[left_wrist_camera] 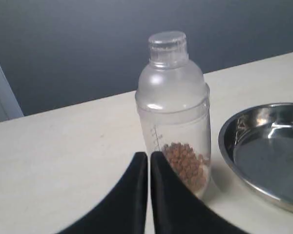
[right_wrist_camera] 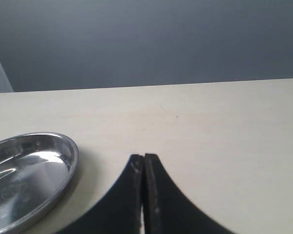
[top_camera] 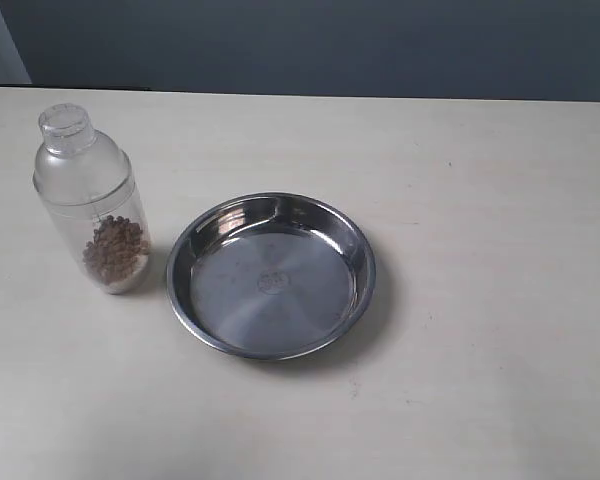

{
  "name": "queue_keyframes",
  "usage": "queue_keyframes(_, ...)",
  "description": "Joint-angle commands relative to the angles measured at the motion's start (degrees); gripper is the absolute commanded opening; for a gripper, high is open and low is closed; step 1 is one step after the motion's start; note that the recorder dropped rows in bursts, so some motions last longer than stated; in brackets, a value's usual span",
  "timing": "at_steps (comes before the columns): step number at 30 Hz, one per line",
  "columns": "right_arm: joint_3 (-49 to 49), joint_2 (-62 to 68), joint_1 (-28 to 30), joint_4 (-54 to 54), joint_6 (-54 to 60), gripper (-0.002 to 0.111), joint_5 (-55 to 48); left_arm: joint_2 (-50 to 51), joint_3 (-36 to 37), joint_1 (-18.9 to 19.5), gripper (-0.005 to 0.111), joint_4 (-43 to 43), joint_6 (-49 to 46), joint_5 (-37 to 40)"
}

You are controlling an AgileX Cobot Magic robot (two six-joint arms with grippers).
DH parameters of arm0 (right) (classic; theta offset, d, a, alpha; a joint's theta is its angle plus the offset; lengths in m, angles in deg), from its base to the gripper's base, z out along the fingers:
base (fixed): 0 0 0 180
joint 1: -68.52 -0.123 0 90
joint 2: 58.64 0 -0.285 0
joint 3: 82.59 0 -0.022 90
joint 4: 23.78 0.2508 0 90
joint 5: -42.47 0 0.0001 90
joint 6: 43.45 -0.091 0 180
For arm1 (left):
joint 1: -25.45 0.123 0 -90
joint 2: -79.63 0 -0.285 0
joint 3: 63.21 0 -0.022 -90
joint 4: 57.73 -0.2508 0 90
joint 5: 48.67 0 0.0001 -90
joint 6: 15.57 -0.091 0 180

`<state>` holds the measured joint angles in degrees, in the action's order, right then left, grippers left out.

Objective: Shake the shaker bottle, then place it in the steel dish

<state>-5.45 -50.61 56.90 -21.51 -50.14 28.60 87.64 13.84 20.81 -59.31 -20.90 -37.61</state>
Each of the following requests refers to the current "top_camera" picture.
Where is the clear plastic shaker bottle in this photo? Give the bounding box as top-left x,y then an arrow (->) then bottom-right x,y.
33,103 -> 152,294

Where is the round stainless steel plate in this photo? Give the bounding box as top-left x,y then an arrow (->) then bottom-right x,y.
165,192 -> 376,361

